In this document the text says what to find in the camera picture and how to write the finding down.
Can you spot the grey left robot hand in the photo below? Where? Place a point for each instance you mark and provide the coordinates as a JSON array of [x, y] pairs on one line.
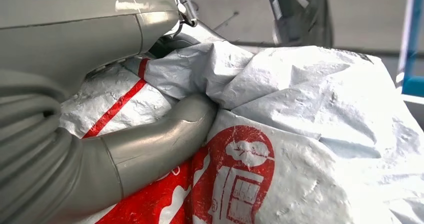
[[73, 30]]

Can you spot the white red plastic courier package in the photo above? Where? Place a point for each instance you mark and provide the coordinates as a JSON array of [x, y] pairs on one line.
[[298, 100]]

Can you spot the ribbed grey left arm sleeve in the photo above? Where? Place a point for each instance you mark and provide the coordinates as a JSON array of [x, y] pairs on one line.
[[26, 156]]

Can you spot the dark machine post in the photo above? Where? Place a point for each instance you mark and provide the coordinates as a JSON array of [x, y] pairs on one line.
[[298, 14]]

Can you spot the blue metal frame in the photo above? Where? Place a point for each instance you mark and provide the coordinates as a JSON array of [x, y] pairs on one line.
[[412, 50]]

